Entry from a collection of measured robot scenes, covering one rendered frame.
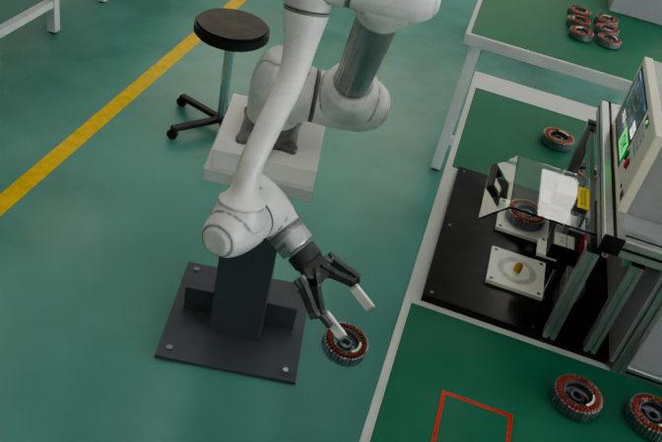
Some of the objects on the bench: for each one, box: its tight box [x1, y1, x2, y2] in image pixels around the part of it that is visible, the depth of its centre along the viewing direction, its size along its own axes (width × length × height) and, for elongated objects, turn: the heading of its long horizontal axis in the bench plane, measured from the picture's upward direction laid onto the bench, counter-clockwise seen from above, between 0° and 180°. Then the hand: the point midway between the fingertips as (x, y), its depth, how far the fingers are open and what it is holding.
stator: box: [625, 393, 662, 442], centre depth 170 cm, size 11×11×4 cm
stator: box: [550, 373, 604, 422], centre depth 171 cm, size 11×11×4 cm
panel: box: [607, 254, 662, 362], centre depth 199 cm, size 1×66×30 cm, turn 149°
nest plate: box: [485, 245, 546, 301], centre depth 201 cm, size 15×15×1 cm
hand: (353, 317), depth 177 cm, fingers open, 12 cm apart
